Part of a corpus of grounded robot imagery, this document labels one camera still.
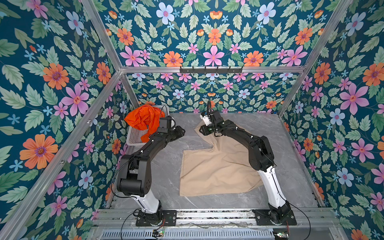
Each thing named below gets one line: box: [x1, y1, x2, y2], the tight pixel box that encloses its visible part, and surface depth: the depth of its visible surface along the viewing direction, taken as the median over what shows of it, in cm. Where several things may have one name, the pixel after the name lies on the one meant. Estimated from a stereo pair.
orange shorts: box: [124, 104, 165, 142], surface depth 103 cm
